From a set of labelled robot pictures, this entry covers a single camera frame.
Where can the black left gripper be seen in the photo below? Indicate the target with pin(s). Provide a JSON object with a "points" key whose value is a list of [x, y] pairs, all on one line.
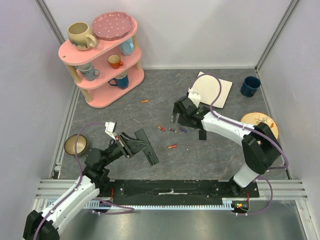
{"points": [[125, 148]]}

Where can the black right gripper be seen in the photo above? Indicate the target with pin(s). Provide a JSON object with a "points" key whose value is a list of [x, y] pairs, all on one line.
{"points": [[183, 110]]}

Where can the black remote control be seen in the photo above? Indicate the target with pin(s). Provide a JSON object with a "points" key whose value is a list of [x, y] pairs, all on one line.
{"points": [[148, 149]]}

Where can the black remote battery cover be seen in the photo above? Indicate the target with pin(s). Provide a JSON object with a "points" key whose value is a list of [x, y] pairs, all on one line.
{"points": [[202, 135]]}

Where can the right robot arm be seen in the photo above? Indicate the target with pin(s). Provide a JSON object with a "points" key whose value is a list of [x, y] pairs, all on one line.
{"points": [[260, 146]]}

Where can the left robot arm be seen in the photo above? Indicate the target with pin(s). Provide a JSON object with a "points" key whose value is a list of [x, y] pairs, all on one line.
{"points": [[48, 223]]}

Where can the white square plate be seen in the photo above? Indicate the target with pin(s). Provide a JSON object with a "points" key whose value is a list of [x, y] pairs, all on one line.
{"points": [[209, 89]]}

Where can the brown ceramic bowl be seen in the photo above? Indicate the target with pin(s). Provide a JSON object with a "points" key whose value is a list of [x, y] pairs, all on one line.
{"points": [[70, 143]]}

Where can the dark teal mug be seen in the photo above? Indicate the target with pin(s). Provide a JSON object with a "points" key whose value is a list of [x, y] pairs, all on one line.
{"points": [[121, 81]]}

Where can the round wooden bird plate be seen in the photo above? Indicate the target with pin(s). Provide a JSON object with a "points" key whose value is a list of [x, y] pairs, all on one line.
{"points": [[254, 118]]}

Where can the pink three-tier shelf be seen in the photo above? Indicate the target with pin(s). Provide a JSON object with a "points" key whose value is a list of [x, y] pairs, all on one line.
{"points": [[98, 93]]}

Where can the navy blue mug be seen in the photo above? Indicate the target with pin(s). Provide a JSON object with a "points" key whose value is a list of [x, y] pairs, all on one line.
{"points": [[250, 86]]}

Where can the orange mug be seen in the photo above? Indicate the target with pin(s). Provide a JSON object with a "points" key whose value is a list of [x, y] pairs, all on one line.
{"points": [[114, 61]]}

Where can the light blue mug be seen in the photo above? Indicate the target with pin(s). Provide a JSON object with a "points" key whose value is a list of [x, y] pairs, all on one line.
{"points": [[127, 47]]}

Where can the grey blue mug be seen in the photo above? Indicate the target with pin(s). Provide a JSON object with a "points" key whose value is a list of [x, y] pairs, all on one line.
{"points": [[88, 71]]}

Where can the pink dotted plate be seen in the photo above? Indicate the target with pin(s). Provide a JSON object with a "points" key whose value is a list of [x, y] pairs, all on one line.
{"points": [[112, 26]]}

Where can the beige ceramic mug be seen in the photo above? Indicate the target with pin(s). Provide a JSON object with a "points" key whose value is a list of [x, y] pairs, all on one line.
{"points": [[81, 36]]}

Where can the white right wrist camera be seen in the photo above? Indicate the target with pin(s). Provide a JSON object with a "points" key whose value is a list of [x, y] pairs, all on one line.
{"points": [[194, 97]]}

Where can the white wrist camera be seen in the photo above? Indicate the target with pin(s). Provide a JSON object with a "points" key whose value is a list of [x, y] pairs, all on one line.
{"points": [[194, 97], [110, 129]]}

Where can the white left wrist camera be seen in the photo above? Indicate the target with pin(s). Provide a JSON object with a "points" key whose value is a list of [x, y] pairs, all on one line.
{"points": [[110, 129]]}

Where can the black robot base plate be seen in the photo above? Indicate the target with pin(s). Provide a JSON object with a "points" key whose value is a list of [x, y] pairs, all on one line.
{"points": [[175, 192]]}

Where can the slotted cable duct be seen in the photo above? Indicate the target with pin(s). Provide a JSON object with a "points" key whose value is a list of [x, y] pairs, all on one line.
{"points": [[226, 205]]}

